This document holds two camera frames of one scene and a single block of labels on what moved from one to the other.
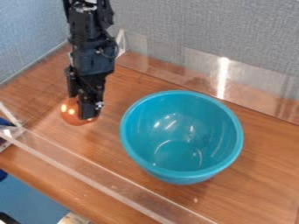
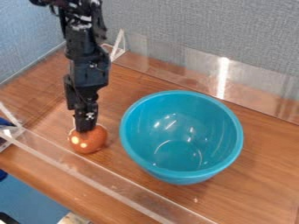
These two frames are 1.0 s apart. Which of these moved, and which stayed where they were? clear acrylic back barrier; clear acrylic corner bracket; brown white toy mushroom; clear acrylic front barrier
Moved: brown white toy mushroom
Stayed: clear acrylic back barrier; clear acrylic corner bracket; clear acrylic front barrier
